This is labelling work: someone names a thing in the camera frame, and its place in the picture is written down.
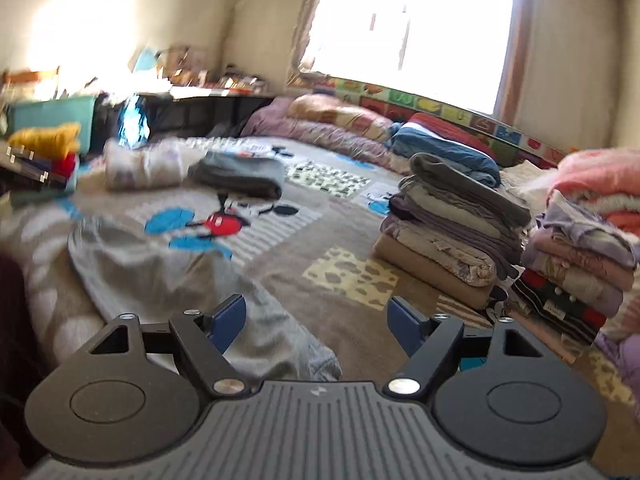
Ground light grey sweatpants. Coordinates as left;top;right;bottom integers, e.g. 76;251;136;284
67;217;342;385

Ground tan folded blanket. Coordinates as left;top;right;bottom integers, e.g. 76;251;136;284
373;235;494;311

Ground floral folded sheet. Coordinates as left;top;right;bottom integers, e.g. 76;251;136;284
380;214;498;287

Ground lavender folded garment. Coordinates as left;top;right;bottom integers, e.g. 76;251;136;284
388;192;524;266

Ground black striped folded garment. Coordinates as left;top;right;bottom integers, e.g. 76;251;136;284
511;270;606;346

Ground Mickey Mouse fleece blanket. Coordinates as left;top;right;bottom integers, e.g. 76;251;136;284
0;134;637;411

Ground grey-green folded garment top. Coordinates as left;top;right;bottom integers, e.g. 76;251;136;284
409;153;532;228

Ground dark grey folded pants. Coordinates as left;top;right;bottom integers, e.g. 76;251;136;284
188;151;285;200

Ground cream floral folded quilt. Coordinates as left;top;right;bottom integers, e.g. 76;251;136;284
103;138;189;191

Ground blue folded blanket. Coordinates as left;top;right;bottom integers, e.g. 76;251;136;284
387;122;501;188

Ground colourful alphabet play mat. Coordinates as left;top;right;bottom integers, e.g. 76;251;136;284
285;73;566;169

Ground red folded garment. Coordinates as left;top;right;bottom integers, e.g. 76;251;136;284
51;153;78;179

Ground black low desk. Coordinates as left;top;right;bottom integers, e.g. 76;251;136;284
91;91;274;141

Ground purple floral quilt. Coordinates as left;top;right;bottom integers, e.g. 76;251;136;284
240;96;411;176

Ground pink folded quilt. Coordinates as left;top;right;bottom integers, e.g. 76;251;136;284
547;148;640;235

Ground yellow folded garment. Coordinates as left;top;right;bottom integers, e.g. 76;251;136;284
8;122;81;160

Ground teal storage box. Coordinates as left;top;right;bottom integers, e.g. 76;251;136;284
8;96;96;155

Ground sheer window curtain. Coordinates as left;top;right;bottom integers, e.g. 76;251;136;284
288;0;320;74

